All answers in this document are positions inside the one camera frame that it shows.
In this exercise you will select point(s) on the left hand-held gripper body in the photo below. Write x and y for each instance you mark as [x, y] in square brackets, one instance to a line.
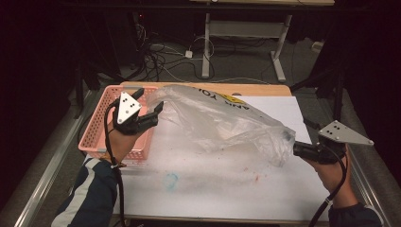
[127, 108]

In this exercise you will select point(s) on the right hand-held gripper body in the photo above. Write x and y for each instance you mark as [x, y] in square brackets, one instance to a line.
[339, 135]

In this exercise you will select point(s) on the pink perforated plastic basket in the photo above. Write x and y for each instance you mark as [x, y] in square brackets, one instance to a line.
[94, 132]

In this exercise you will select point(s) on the clear plastic bag yellow smiley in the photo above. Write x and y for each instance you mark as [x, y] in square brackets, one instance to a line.
[205, 116]

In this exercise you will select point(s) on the person's left hand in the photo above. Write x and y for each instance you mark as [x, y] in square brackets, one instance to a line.
[121, 146]

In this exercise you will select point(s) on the person's right hand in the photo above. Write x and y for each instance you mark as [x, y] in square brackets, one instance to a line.
[334, 183]

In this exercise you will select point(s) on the dark metal stand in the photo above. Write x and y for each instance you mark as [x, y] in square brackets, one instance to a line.
[338, 94]
[78, 94]

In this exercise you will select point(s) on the white power adapter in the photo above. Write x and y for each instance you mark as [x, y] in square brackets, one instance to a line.
[188, 54]

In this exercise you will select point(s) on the beige floor box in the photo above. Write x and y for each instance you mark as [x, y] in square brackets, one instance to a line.
[317, 46]

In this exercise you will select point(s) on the white sheet table cover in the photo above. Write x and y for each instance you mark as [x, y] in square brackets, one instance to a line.
[220, 192]

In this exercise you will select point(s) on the silver metal rail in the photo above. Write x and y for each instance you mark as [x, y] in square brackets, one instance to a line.
[47, 176]
[369, 189]

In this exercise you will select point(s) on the white metal desk frame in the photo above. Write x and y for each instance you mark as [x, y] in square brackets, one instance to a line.
[246, 29]

